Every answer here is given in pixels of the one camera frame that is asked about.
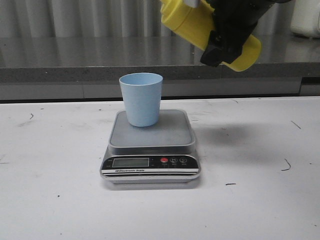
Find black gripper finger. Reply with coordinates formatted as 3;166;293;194
199;27;253;67

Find light blue plastic cup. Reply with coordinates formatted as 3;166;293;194
119;72;163;127

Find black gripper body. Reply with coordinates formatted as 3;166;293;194
206;0;287;33

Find white rice cooker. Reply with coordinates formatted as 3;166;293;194
290;0;320;38

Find silver digital kitchen scale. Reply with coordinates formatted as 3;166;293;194
100;109;201;188

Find yellow squeeze bottle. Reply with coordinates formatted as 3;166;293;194
160;0;262;72

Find grey stone counter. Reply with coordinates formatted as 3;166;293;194
0;34;320;102

